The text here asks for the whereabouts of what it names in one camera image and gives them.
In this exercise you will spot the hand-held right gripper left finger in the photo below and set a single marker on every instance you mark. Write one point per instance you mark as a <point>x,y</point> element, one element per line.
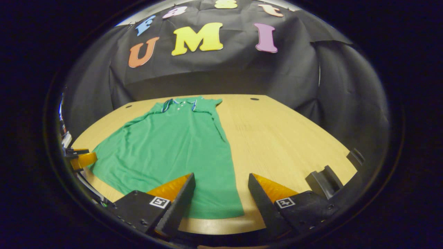
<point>176,207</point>

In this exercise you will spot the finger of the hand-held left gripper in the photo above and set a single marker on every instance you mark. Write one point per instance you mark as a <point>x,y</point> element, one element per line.
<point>84,159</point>

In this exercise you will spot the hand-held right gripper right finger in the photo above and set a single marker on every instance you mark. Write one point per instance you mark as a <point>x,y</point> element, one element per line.
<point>264,207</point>

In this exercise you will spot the green T-shirt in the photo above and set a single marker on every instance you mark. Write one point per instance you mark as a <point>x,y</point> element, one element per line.
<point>173,148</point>

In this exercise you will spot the black gripper holder stand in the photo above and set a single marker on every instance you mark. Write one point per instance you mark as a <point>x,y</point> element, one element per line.
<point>356,158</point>
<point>322,183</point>

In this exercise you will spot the black backdrop cloth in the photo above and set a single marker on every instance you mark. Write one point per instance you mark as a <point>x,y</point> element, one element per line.
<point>225,69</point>

